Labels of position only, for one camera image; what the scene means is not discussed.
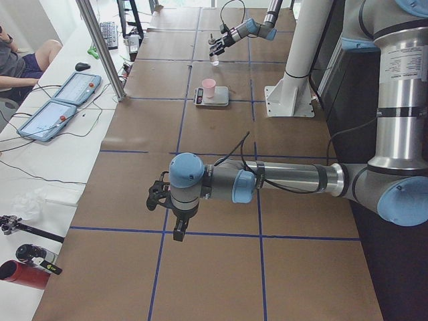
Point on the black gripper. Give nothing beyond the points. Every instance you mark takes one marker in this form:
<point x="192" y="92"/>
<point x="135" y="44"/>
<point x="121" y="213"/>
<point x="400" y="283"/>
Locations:
<point x="227" y="39"/>
<point x="182" y="217"/>

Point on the clear sauce bottle with pourer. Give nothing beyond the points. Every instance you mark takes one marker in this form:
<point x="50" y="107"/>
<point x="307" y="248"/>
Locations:
<point x="213" y="58"/>

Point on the pink paper cup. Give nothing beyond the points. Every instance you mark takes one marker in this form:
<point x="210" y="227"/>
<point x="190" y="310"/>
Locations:
<point x="209" y="86"/>

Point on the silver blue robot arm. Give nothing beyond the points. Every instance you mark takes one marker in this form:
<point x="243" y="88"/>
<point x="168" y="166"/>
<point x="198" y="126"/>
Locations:
<point x="246" y="28"/>
<point x="393" y="183"/>

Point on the silver digital kitchen scale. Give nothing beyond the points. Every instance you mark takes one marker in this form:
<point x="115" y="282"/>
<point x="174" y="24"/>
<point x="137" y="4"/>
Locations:
<point x="220" y="98"/>

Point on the white power adapter box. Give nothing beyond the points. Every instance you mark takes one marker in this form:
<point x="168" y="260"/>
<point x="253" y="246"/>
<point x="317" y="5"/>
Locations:
<point x="133" y="46"/>

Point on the black keyboard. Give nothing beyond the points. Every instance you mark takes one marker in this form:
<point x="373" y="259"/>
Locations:
<point x="110" y="34"/>

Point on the green plastic clamp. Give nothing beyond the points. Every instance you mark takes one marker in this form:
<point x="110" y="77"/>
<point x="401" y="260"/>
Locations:
<point x="92" y="51"/>

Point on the black computer mouse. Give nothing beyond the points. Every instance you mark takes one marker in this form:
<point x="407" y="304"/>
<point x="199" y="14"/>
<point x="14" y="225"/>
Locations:
<point x="81" y="66"/>

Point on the upper blue teach pendant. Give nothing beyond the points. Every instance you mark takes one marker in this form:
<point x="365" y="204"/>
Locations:
<point x="77" y="88"/>

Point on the blue teach pendant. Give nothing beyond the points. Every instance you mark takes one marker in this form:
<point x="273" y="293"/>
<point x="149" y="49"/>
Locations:
<point x="77" y="88"/>
<point x="48" y="121"/>

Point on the crumpled white plastic wrap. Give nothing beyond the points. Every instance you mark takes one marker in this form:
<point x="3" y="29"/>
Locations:
<point x="29" y="205"/>

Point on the red cylinder tube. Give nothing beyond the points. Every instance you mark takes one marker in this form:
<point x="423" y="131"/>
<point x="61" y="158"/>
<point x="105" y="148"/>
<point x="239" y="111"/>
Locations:
<point x="25" y="275"/>

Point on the black tripod rod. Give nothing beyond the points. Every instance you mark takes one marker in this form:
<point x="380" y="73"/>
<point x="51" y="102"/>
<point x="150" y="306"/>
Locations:
<point x="11" y="223"/>

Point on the lower blue teach pendant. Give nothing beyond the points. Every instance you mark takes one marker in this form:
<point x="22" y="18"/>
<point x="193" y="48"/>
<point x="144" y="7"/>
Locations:
<point x="48" y="121"/>

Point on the seated person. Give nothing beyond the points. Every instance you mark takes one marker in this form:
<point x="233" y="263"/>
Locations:
<point x="21" y="73"/>

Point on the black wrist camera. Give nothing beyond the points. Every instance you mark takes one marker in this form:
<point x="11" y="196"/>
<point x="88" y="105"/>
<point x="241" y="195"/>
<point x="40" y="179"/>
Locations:
<point x="159" y="194"/>

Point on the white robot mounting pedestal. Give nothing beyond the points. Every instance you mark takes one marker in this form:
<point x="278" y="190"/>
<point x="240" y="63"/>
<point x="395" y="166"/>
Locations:
<point x="291" y="96"/>

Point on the aluminium frame post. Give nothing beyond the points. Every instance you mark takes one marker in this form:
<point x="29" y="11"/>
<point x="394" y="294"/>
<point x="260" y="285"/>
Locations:
<point x="92" y="24"/>

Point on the black silver camera lens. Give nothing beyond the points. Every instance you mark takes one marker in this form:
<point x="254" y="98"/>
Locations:
<point x="38" y="257"/>

